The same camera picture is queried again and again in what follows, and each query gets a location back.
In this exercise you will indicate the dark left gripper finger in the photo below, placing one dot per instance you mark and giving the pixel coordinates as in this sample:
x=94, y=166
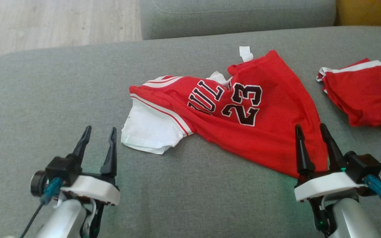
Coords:
x=81, y=147
x=111, y=158

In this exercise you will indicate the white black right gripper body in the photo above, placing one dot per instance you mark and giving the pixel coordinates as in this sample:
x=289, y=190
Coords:
x=326, y=186

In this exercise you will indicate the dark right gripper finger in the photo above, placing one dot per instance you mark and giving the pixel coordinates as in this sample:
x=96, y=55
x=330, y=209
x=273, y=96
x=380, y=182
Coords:
x=334, y=152
x=303, y=155

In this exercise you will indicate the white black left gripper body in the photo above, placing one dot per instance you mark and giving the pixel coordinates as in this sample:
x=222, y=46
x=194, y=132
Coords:
x=94, y=191

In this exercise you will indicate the red white basketball jersey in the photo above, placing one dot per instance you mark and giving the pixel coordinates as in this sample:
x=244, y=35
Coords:
x=276, y=99

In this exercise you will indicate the red shorts white stripe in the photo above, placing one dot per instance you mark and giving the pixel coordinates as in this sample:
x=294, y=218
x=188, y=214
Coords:
x=365, y=96

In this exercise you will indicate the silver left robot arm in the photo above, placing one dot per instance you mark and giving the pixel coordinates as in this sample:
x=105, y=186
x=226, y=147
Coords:
x=63, y=219

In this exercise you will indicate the grey sofa seat cushion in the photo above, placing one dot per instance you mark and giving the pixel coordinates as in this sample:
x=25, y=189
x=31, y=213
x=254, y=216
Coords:
x=61, y=99

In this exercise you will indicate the yellow cushion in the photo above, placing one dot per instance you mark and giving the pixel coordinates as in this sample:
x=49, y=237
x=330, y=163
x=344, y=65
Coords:
x=369, y=13

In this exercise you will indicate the grey sofa back cushion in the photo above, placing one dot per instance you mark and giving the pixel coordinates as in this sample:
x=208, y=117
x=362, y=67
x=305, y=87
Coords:
x=236, y=16

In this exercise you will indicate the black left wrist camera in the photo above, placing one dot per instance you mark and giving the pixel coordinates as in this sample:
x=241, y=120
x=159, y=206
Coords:
x=61, y=170

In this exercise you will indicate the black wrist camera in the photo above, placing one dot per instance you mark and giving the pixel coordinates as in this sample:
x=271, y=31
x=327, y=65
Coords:
x=364, y=167
x=61, y=170

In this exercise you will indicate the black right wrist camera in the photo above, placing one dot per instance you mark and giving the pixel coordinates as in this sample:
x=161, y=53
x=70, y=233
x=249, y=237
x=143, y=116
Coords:
x=364, y=167

